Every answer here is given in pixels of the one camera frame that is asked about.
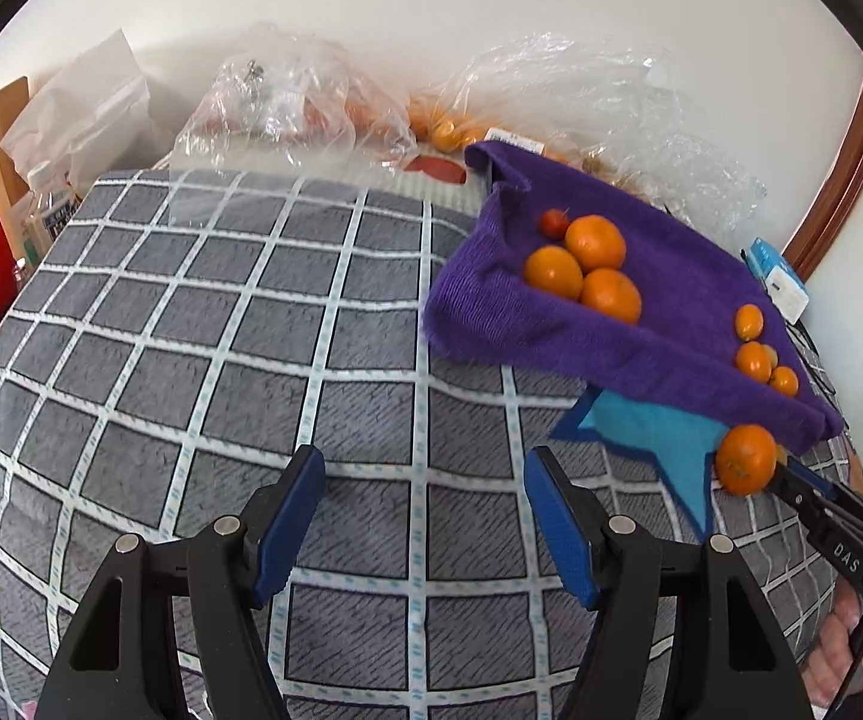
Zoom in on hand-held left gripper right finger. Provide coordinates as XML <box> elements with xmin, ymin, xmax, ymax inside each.
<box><xmin>523</xmin><ymin>446</ymin><xmax>814</xmax><ymax>720</ymax></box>

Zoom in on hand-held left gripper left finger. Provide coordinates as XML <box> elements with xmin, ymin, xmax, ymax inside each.
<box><xmin>34</xmin><ymin>446</ymin><xmax>326</xmax><ymax>720</ymax></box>

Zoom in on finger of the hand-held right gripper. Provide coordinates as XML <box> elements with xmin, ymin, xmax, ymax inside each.
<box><xmin>768</xmin><ymin>465</ymin><xmax>863</xmax><ymax>606</ymax></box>
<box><xmin>783</xmin><ymin>456</ymin><xmax>863</xmax><ymax>535</ymax></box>

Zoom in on large orange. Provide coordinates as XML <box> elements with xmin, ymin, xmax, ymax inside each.
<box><xmin>579</xmin><ymin>267</ymin><xmax>643</xmax><ymax>326</ymax></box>
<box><xmin>714</xmin><ymin>424</ymin><xmax>779</xmax><ymax>497</ymax></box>
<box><xmin>524</xmin><ymin>244</ymin><xmax>586</xmax><ymax>299</ymax></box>
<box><xmin>735</xmin><ymin>341</ymin><xmax>775</xmax><ymax>383</ymax></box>
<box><xmin>564</xmin><ymin>214</ymin><xmax>627</xmax><ymax>271</ymax></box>

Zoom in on purple towel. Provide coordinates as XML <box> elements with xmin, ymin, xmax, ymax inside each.
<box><xmin>422</xmin><ymin>139</ymin><xmax>846</xmax><ymax>445</ymax></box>

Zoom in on person's right hand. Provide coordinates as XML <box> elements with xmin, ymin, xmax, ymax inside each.
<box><xmin>804</xmin><ymin>583</ymin><xmax>863</xmax><ymax>707</ymax></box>

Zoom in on grey checked blanket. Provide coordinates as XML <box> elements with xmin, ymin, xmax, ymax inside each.
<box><xmin>0</xmin><ymin>169</ymin><xmax>863</xmax><ymax>720</ymax></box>

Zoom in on white and blue box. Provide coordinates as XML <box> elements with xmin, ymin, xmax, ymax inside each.
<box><xmin>746</xmin><ymin>237</ymin><xmax>811</xmax><ymax>323</ymax></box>

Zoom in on white labelled bottle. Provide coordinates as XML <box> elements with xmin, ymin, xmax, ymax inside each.
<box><xmin>22</xmin><ymin>161</ymin><xmax>85</xmax><ymax>257</ymax></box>

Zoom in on oranges inside plastic bag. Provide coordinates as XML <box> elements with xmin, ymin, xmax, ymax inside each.
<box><xmin>408</xmin><ymin>94</ymin><xmax>494</xmax><ymax>152</ymax></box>

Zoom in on clear plastic bag with fruit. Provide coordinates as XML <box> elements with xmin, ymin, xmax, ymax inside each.
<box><xmin>172</xmin><ymin>21</ymin><xmax>417</xmax><ymax>170</ymax></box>

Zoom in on large clear plastic bag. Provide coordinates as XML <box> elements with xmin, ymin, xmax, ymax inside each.
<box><xmin>408</xmin><ymin>30</ymin><xmax>769</xmax><ymax>233</ymax></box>

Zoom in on white plastic bag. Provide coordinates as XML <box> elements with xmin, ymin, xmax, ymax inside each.
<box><xmin>0</xmin><ymin>28</ymin><xmax>155</xmax><ymax>188</ymax></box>

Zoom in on brown wooden door frame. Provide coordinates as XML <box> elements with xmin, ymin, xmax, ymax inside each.
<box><xmin>780</xmin><ymin>60</ymin><xmax>863</xmax><ymax>278</ymax></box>

